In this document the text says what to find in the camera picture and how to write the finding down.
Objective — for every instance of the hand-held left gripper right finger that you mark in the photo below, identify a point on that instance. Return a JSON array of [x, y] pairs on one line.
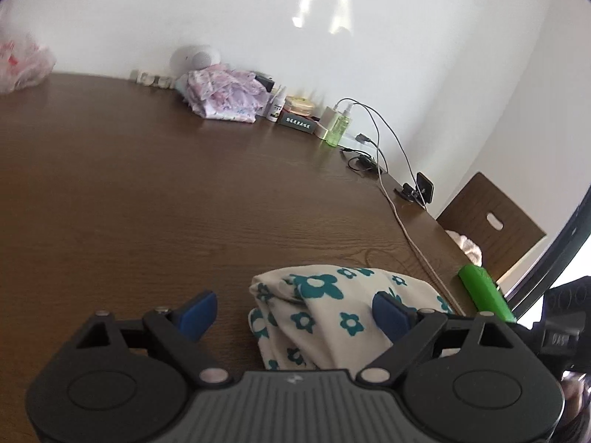
[[390, 316]]

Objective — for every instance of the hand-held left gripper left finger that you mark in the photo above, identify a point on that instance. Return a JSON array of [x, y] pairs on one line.
[[198, 316]]

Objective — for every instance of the cream teal floral garment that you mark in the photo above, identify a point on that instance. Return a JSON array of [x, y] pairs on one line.
[[332, 304]]

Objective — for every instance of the person's right hand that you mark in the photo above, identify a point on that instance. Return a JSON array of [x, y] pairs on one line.
[[577, 397]]

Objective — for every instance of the green plastic object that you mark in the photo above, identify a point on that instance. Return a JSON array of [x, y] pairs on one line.
[[485, 290]]

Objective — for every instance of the cream fluffy cushion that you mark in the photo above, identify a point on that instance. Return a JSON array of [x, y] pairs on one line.
[[466, 247]]

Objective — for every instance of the smartphone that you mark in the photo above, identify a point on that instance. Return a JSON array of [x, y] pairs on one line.
[[425, 187]]

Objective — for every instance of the wooden chair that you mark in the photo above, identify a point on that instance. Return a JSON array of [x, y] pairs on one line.
[[471, 207]]

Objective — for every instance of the green spray bottle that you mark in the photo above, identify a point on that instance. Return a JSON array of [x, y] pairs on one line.
[[339, 129]]

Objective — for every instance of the white adapter box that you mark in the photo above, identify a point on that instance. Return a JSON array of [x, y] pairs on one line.
[[322, 132]]

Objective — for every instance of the white charger block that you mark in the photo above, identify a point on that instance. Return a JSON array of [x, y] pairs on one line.
[[328, 117]]

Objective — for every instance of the dark green box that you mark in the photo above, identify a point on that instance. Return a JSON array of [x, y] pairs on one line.
[[298, 122]]

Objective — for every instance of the white spray bottle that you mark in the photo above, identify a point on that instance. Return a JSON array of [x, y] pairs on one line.
[[275, 110]]

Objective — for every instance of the purple floral frilled garment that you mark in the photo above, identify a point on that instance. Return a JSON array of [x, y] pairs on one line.
[[226, 94]]

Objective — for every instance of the pink and blue garment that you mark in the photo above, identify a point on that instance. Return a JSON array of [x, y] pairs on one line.
[[181, 85]]

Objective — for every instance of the small black device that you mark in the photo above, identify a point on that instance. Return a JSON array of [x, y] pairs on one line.
[[265, 82]]

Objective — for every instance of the small white power strip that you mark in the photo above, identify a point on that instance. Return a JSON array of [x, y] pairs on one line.
[[150, 77]]

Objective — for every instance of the white round speaker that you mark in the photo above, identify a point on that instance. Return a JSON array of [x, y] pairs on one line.
[[194, 57]]

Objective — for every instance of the clear red-printed plastic bag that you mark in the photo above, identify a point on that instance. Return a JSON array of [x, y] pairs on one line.
[[23, 67]]

